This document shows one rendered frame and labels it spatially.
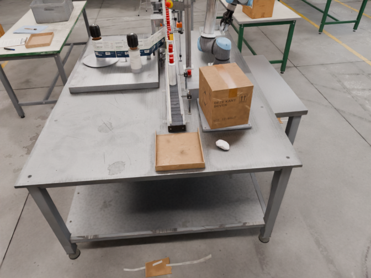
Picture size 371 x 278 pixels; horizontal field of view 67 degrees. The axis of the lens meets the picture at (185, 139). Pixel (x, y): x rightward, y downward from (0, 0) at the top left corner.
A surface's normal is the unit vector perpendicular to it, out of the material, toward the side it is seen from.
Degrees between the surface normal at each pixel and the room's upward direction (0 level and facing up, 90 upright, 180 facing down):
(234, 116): 90
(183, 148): 0
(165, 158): 0
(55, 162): 0
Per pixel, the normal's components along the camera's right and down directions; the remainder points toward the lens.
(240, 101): 0.21, 0.63
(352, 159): -0.03, -0.76
